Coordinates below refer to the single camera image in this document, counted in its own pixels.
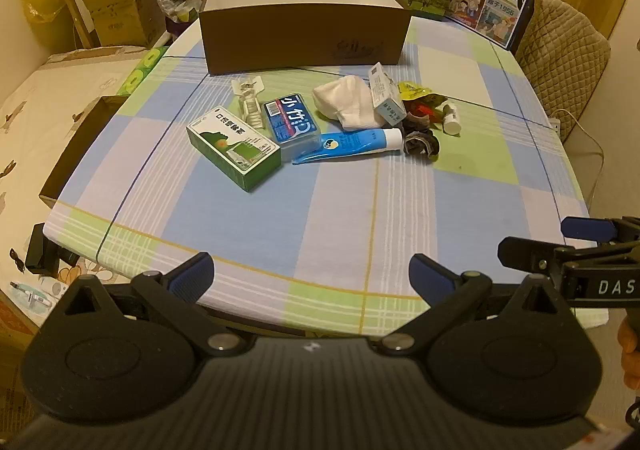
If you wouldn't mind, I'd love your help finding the green tissue packs bundle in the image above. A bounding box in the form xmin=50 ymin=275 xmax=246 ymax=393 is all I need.
xmin=116 ymin=46 xmax=171 ymax=96

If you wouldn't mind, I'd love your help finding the green medicine box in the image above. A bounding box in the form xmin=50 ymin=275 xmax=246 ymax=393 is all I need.
xmin=186 ymin=107 xmax=282 ymax=193

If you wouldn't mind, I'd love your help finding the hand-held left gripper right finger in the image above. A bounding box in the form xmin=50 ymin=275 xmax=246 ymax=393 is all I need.
xmin=377 ymin=254 xmax=568 ymax=357

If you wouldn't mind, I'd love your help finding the white towel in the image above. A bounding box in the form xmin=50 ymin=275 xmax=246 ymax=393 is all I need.
xmin=312 ymin=76 xmax=389 ymax=132

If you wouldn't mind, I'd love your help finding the white medicine box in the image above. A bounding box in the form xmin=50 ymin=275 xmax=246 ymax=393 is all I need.
xmin=368 ymin=63 xmax=405 ymax=126

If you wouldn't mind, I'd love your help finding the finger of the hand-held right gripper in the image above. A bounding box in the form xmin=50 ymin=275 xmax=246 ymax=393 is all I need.
xmin=498 ymin=237 xmax=608 ymax=275
xmin=561 ymin=216 xmax=640 ymax=245

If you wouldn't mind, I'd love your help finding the yellow packet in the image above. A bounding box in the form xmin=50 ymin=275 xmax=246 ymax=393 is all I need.
xmin=397 ymin=82 xmax=437 ymax=103

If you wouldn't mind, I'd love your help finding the white cable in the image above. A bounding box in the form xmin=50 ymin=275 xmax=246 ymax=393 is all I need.
xmin=551 ymin=108 xmax=609 ymax=223

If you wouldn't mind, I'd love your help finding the chair with quilted cover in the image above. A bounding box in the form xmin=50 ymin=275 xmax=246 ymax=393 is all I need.
xmin=516 ymin=0 xmax=612 ymax=143

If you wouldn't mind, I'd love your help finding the large brown cardboard box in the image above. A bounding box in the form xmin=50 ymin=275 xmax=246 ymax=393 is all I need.
xmin=199 ymin=0 xmax=414 ymax=76

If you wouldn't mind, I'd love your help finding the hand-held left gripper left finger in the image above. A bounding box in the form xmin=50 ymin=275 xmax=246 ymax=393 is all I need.
xmin=62 ymin=252 xmax=246 ymax=357

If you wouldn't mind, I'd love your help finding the person's right hand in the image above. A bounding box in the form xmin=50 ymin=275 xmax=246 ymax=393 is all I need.
xmin=617 ymin=317 xmax=640 ymax=390

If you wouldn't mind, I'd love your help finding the small white bottle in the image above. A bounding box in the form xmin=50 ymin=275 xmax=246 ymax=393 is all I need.
xmin=439 ymin=101 xmax=462 ymax=135

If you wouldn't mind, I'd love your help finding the white pen device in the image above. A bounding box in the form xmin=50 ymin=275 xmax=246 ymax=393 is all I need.
xmin=9 ymin=279 xmax=70 ymax=315

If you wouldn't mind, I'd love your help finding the printed cream blanket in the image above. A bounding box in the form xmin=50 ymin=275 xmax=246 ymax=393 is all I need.
xmin=0 ymin=46 xmax=168 ymax=331

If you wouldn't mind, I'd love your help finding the blue card pack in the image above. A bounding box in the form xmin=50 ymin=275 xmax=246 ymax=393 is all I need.
xmin=262 ymin=93 xmax=321 ymax=163

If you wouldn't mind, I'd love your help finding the white plastic blister pack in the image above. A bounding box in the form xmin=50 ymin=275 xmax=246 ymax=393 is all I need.
xmin=232 ymin=76 xmax=266 ymax=131

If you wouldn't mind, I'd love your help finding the red tube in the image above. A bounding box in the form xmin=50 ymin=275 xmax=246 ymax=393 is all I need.
xmin=405 ymin=98 xmax=443 ymax=121

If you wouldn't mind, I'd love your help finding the blue toothpaste tube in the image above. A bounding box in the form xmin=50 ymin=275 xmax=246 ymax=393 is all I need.
xmin=291 ymin=128 xmax=404 ymax=166

